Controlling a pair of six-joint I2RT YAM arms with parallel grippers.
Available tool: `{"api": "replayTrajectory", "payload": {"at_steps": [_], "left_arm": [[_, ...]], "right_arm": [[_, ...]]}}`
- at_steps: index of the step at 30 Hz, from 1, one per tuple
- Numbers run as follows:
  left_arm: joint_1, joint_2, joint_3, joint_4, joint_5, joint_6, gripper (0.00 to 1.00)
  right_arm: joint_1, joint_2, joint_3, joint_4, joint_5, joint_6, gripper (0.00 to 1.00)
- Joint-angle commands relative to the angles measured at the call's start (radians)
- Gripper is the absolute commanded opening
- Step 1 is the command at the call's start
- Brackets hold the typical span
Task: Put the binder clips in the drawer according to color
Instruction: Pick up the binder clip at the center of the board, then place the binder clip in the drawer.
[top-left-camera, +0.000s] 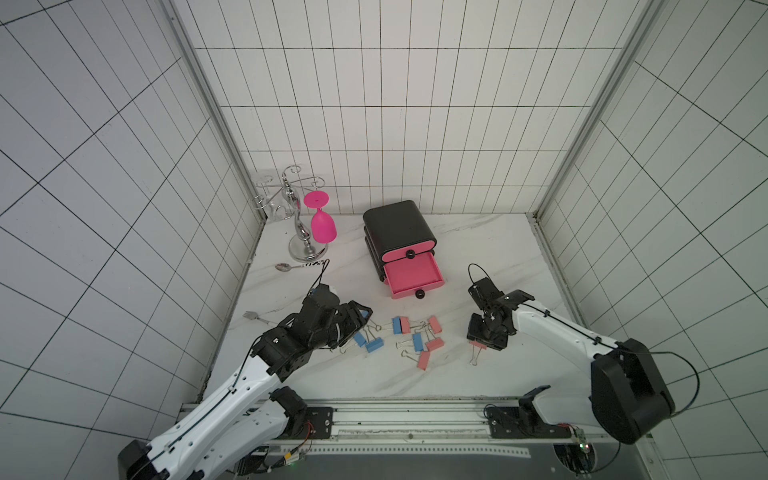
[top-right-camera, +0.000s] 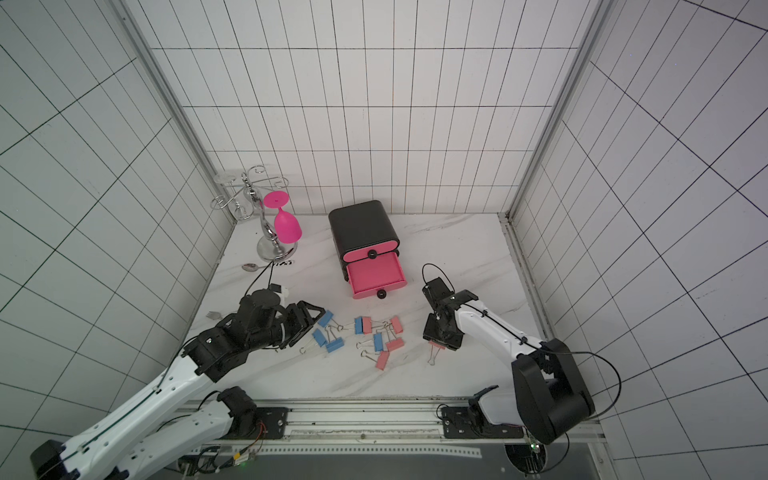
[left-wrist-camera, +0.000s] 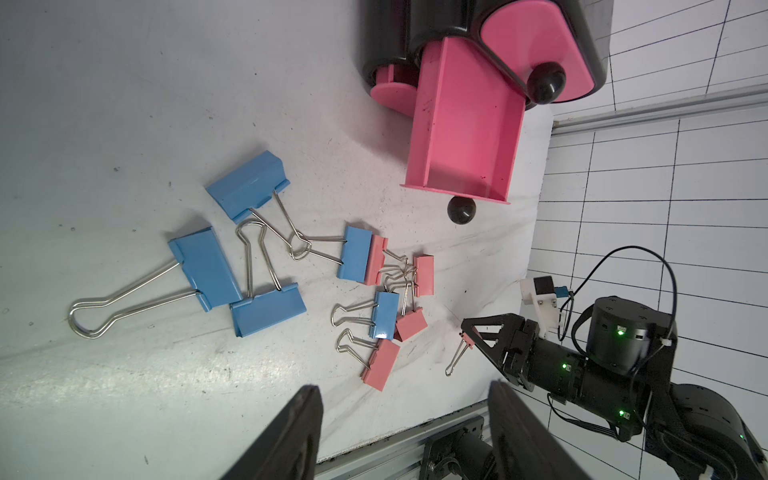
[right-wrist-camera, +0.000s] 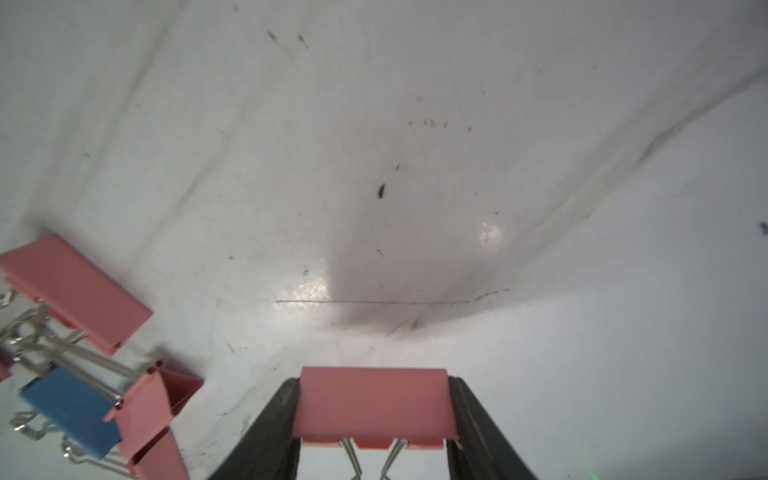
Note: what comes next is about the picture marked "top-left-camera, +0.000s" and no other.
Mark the clear wine glass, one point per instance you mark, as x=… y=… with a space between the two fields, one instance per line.
x=271 y=198

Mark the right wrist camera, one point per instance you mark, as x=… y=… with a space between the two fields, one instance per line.
x=485 y=294

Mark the metal spoon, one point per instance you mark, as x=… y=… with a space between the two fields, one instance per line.
x=285 y=267

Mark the pink top drawer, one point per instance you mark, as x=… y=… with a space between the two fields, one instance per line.
x=409 y=251

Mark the blue binder clip far left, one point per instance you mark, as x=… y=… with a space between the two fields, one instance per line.
x=358 y=339

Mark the black drawer cabinet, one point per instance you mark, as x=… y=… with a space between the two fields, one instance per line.
x=392 y=226

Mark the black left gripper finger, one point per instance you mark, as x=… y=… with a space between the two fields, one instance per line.
x=351 y=312
x=344 y=332

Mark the pink drawer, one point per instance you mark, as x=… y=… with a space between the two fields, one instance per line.
x=413 y=277
x=409 y=251

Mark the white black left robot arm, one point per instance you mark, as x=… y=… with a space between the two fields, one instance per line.
x=255 y=405

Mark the magenta plastic wine glass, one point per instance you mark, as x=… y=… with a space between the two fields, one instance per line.
x=322 y=224

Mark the blue binder clip centre upper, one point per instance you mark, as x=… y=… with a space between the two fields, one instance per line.
x=397 y=325

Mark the blue binder clip lower left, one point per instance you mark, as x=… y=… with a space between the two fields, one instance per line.
x=373 y=339

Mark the blue binder clip centre lower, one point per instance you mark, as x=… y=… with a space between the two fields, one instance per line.
x=415 y=341

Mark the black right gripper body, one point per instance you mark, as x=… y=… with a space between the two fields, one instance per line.
x=486 y=327

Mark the chrome glass rack stand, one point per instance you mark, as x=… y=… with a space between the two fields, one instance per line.
x=302 y=247

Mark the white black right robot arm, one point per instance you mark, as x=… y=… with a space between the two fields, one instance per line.
x=624 y=393

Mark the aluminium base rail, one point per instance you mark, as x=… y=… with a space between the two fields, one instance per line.
x=392 y=427

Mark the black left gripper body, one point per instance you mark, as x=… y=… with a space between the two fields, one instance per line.
x=323 y=337

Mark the pink binder clip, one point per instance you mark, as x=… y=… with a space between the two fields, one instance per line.
x=421 y=359
x=434 y=344
x=409 y=327
x=432 y=325

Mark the pink binder clip beside blue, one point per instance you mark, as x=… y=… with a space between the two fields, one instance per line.
x=409 y=327

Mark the pink binder clip bottom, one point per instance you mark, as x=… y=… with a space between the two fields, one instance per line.
x=421 y=359

